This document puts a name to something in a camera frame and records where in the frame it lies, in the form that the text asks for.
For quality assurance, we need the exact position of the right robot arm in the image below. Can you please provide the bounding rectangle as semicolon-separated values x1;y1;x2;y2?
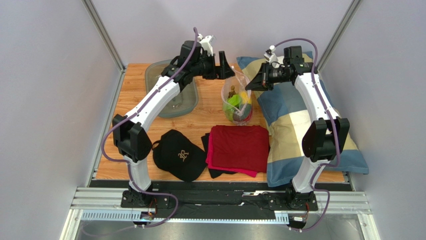
246;45;350;210

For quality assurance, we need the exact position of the brown longan bunch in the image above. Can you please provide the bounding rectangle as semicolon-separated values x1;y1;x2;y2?
227;85;237;99

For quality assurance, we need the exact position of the pink folded cloth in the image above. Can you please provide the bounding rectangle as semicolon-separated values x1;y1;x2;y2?
205;136;258;178

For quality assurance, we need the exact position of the purple cable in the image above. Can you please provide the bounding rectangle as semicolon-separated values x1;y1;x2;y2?
100;27;179;231
271;37;341;233

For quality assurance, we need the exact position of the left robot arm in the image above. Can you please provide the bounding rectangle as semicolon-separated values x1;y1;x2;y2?
112;35;235;208

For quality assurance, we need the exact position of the red bell pepper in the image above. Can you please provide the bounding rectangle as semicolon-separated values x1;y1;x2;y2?
245;107;253;121

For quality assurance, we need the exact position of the yellow lemon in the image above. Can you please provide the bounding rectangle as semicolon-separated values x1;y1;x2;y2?
239;91;252;105

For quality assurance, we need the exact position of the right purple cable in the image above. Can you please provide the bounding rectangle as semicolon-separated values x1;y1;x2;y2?
271;37;341;233

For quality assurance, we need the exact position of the right aluminium frame post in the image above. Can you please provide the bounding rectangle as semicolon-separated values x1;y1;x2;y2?
317;0;363;72

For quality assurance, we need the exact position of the aluminium frame post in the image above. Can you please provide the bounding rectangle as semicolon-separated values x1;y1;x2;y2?
82;0;127;73
317;0;363;72

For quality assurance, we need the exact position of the green apple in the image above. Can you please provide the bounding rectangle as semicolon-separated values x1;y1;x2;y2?
223;108;234;121

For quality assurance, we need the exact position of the grey plastic food tray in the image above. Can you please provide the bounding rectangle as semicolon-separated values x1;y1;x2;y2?
144;60;199;119

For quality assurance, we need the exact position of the black folded cloth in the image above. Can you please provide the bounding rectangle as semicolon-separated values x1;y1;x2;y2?
201;133;236;179

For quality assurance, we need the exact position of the clear zip top bag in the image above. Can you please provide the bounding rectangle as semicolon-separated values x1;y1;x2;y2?
221;66;253;126

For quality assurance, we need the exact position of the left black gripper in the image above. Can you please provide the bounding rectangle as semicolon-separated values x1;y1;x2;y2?
191;52;236;81

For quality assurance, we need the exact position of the dark green avocado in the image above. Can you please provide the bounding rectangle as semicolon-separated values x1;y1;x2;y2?
232;112;249;122

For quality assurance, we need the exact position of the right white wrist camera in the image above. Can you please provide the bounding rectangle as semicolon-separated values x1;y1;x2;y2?
264;45;283;68

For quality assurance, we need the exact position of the black baseball cap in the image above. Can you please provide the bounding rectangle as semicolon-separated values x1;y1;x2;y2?
152;129;207;183

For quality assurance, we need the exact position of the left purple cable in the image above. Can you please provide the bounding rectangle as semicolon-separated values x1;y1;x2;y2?
100;27;179;231

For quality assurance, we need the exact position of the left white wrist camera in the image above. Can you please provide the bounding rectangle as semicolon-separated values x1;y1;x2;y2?
197;33;216;57

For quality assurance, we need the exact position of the dark red folded cloth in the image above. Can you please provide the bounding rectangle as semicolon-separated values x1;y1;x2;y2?
208;125;269;177

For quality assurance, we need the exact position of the left aluminium frame post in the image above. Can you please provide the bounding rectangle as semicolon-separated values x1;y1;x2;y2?
82;0;127;73

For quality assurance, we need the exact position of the green star fruit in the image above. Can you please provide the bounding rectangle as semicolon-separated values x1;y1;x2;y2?
222;94;241;111

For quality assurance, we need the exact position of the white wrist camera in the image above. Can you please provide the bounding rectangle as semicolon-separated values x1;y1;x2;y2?
264;45;283;68
197;33;216;57

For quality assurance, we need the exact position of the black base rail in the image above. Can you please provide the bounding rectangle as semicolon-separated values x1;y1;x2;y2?
89;179;354;221

